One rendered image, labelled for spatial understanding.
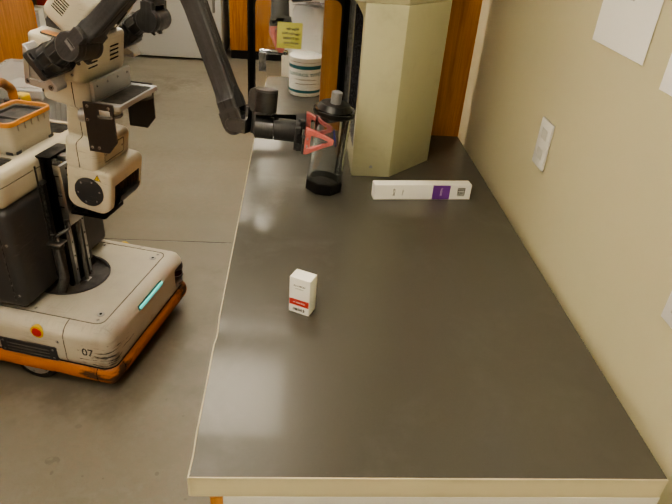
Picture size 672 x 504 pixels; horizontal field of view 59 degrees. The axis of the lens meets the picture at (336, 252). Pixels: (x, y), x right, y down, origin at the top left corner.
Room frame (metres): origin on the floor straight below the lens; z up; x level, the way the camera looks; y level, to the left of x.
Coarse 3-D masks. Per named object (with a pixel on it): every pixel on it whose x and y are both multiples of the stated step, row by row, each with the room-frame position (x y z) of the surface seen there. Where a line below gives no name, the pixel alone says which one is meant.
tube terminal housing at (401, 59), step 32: (384, 0) 1.59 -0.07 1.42; (416, 0) 1.62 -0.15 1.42; (448, 0) 1.74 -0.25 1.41; (384, 32) 1.60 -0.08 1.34; (416, 32) 1.64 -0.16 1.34; (384, 64) 1.60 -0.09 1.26; (416, 64) 1.65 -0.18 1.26; (384, 96) 1.60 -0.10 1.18; (416, 96) 1.67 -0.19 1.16; (384, 128) 1.60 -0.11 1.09; (416, 128) 1.69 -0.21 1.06; (352, 160) 1.59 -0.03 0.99; (384, 160) 1.60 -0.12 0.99; (416, 160) 1.71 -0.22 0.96
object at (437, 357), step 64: (256, 192) 1.43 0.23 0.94; (256, 256) 1.11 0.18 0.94; (320, 256) 1.13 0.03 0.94; (384, 256) 1.16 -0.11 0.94; (448, 256) 1.18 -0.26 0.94; (512, 256) 1.20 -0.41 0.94; (256, 320) 0.89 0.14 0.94; (320, 320) 0.90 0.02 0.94; (384, 320) 0.92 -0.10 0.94; (448, 320) 0.94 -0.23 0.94; (512, 320) 0.95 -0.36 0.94; (256, 384) 0.72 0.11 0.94; (320, 384) 0.73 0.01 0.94; (384, 384) 0.74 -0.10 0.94; (448, 384) 0.76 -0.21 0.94; (512, 384) 0.77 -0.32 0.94; (576, 384) 0.78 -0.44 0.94; (256, 448) 0.59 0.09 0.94; (320, 448) 0.60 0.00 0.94; (384, 448) 0.61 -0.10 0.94; (448, 448) 0.62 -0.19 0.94; (512, 448) 0.63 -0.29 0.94; (576, 448) 0.64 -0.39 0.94; (640, 448) 0.65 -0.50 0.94
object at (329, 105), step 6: (336, 90) 1.49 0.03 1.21; (336, 96) 1.47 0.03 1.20; (324, 102) 1.48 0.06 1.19; (330, 102) 1.48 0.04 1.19; (336, 102) 1.47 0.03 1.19; (342, 102) 1.50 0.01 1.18; (324, 108) 1.45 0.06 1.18; (330, 108) 1.45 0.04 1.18; (336, 108) 1.45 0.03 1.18; (342, 108) 1.45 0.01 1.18; (348, 108) 1.47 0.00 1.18; (336, 114) 1.44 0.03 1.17; (342, 114) 1.44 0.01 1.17
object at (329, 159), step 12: (324, 120) 1.44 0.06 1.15; (336, 120) 1.43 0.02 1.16; (348, 120) 1.45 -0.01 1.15; (324, 132) 1.44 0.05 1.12; (336, 132) 1.44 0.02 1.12; (348, 132) 1.47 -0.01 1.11; (312, 144) 1.47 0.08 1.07; (336, 144) 1.44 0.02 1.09; (312, 156) 1.46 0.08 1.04; (324, 156) 1.44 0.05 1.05; (336, 156) 1.45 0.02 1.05; (312, 168) 1.46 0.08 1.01; (324, 168) 1.44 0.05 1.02; (336, 168) 1.45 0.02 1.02; (312, 180) 1.45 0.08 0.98; (324, 180) 1.44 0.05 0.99; (336, 180) 1.46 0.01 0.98
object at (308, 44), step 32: (256, 0) 1.85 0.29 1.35; (288, 0) 1.86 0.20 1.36; (320, 0) 1.88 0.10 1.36; (256, 32) 1.85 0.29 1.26; (288, 32) 1.86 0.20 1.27; (320, 32) 1.88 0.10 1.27; (256, 64) 1.85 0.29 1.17; (288, 64) 1.87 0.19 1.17; (320, 64) 1.88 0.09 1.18; (288, 96) 1.87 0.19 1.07; (320, 96) 1.88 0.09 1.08
